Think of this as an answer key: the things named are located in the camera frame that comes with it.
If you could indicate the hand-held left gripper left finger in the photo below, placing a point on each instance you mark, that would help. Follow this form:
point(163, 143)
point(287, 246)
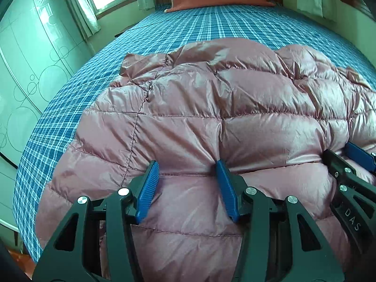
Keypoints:
point(148, 191)

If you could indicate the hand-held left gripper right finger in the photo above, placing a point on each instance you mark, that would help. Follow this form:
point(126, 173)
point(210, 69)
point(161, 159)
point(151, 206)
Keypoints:
point(227, 188)

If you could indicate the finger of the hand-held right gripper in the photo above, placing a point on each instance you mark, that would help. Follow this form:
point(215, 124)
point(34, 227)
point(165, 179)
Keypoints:
point(358, 199)
point(361, 158)

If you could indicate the pink quilted down jacket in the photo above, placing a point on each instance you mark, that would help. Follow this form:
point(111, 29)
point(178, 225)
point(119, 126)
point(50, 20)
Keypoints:
point(205, 108)

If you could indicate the wooden nightstand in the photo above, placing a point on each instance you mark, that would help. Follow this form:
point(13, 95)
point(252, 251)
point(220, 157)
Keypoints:
point(123, 30)

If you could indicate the bed with blue plaid sheet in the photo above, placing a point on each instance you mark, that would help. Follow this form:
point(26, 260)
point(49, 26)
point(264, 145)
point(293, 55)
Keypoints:
point(205, 20)

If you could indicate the glossy wardrobe with circle pattern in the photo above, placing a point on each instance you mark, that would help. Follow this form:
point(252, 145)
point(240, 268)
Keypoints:
point(29, 64)

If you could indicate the red pillow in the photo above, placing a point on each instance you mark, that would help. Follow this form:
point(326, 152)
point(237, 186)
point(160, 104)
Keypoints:
point(220, 0)

